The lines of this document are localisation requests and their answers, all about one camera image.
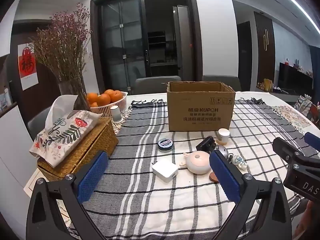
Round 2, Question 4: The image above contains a small white jar beige lid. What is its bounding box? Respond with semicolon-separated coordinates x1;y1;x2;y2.
216;128;230;145

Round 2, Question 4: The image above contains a small white cylinder device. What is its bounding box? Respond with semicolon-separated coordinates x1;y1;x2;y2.
110;105;124;124

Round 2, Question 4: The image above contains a person's right hand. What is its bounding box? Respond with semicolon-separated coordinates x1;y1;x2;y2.
304;200;320;240

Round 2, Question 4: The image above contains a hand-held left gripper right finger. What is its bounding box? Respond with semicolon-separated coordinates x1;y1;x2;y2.
209;151;293;240

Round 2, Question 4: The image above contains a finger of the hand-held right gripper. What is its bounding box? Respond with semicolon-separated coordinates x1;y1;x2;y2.
304;132;320;152
272;137;304;167

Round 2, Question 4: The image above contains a dark wooden door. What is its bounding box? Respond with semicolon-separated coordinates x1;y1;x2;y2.
254;11;276;84

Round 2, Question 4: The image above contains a white astronaut figurine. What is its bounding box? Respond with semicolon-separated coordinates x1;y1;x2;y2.
231;155;248;172

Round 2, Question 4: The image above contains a black clip device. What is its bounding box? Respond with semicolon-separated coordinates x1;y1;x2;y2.
196;136;216;153

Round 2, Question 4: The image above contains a white paper sheet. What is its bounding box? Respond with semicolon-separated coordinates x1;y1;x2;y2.
23;167;64;207

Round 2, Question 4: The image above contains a grey plaid tablecloth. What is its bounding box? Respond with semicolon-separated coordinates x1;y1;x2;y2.
66;98;320;240

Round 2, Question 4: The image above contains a red white wall calendar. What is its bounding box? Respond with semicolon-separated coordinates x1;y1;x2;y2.
17;43;39;91

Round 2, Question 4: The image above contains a black television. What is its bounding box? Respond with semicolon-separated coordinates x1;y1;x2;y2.
278;62;314;91

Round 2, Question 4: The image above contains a brown cardboard box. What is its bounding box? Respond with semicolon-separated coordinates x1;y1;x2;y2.
167;81;236;132

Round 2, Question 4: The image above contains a potted flower decoration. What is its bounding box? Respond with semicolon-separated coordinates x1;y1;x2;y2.
293;93;313;117

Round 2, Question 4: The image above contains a floral fabric tissue cover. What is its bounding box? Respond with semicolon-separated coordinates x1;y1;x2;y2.
29;94;103;168

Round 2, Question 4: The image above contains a white square charger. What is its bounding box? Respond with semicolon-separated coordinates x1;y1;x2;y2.
152;158;179;179

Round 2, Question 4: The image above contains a yellow paper bag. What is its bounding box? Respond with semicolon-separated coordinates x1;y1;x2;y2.
263;78;274;92

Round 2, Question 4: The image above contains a round green white tin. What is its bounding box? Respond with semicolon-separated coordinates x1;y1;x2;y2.
158;138;174;153

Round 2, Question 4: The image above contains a white low television cabinet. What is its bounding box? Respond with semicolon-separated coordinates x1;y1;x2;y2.
255;85;302;103

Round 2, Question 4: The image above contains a pale pink small teapot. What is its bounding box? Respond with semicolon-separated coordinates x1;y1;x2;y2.
179;151;213;175

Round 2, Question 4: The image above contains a silver round metal object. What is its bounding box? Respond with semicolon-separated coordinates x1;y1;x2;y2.
213;145;229;159

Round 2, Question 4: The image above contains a grey dining chair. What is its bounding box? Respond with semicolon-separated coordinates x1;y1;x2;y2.
202;75;242;92
134;75;182;95
27;106;53;141

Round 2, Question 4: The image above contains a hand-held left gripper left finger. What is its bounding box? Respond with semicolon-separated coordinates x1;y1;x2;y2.
26;151;108;240

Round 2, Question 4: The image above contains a dark framed glass sliding door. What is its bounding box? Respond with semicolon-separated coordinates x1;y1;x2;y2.
90;0;203;96

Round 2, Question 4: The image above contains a silver refrigerator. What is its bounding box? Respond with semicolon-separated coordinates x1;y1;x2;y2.
172;4;201;77

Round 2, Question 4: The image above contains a ceiling light strip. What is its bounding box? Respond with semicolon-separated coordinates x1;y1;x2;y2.
264;0;320;33

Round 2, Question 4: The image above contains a woven wicker tissue box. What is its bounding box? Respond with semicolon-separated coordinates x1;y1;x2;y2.
37;117;119;182

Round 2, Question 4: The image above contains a dried flower bouquet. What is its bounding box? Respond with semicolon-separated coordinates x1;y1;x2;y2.
28;4;93;83

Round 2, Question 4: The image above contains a tile patterned table mat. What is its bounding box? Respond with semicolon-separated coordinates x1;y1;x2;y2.
110;104;315;133

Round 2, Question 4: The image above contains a white slotted fruit basket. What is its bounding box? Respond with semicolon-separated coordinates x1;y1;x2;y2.
88;91;128;118

